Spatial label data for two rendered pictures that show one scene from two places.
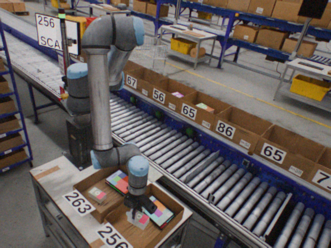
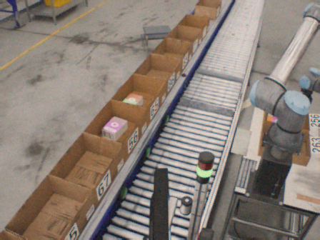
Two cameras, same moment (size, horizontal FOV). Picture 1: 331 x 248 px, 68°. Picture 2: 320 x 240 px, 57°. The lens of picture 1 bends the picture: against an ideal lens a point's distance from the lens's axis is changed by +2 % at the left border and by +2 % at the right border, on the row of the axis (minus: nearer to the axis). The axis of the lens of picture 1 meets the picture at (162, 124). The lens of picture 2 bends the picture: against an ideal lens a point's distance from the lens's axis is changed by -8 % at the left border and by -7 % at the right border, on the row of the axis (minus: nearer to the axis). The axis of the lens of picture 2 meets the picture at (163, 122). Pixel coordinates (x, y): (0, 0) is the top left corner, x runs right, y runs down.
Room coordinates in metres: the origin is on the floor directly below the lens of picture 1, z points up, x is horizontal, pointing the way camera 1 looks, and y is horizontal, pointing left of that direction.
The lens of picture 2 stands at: (2.53, 1.58, 2.35)
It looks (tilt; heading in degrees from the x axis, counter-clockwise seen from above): 39 degrees down; 251
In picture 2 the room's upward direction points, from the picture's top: 2 degrees clockwise
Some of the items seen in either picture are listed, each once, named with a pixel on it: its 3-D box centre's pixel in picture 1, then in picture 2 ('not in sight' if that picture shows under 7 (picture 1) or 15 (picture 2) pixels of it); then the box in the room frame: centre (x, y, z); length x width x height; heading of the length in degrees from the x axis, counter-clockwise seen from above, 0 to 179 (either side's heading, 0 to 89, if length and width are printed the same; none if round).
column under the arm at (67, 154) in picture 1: (84, 138); (272, 171); (1.42, 0.56, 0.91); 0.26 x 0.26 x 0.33; 51
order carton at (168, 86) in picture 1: (173, 94); (117, 128); (2.27, -0.06, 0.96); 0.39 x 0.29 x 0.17; 52
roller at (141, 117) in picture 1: (129, 122); (173, 186); (2.00, 0.33, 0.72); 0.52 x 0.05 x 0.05; 142
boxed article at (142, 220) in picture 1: (138, 218); not in sight; (0.79, 0.06, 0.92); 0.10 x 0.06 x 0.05; 65
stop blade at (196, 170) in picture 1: (203, 166); (206, 107); (1.46, -0.36, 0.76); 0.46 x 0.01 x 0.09; 142
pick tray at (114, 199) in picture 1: (111, 187); (284, 143); (1.09, 0.28, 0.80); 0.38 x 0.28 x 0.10; 143
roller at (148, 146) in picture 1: (158, 140); (189, 148); (1.76, 0.02, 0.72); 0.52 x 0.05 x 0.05; 142
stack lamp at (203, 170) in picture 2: (61, 13); (205, 165); (2.16, 0.97, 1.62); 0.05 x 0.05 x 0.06
